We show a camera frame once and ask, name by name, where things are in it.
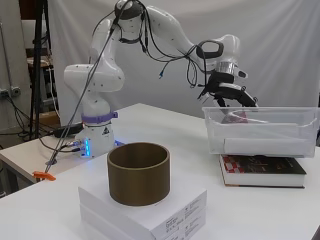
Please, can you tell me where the dark hardcover book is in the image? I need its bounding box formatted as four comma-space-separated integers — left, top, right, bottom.
218, 153, 308, 190

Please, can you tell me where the clear plastic box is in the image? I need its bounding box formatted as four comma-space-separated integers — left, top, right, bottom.
202, 106, 320, 159

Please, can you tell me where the white flat pad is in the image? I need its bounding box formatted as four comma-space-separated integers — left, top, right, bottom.
223, 137, 309, 156

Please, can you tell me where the orange clamp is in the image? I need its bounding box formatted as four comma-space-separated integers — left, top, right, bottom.
32, 170, 57, 182

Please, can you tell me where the brown round tub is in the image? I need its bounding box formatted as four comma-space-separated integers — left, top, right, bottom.
106, 142, 172, 207

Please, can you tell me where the white flat box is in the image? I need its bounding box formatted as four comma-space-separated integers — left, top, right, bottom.
79, 203, 208, 240
78, 154, 208, 234

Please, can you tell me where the black tripod stand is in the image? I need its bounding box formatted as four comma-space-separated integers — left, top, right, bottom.
28, 0, 62, 141

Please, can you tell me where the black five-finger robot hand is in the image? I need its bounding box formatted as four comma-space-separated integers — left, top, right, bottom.
198, 70, 259, 109

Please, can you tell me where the long grey cable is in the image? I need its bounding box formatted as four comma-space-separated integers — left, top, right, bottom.
44, 0, 134, 174

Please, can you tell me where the white side table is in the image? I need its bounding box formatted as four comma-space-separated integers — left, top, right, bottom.
0, 133, 88, 184

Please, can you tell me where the white hanging sheet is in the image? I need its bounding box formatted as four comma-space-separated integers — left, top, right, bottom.
46, 0, 320, 128

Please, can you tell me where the red and white snack packet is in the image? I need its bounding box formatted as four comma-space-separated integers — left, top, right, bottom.
221, 111, 250, 125

